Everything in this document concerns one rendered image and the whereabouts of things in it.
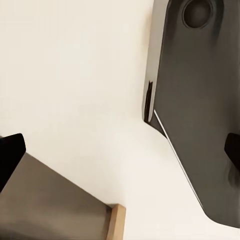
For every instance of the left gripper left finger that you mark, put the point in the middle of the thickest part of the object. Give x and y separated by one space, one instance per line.
12 150

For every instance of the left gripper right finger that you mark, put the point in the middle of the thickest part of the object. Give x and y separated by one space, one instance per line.
232 149

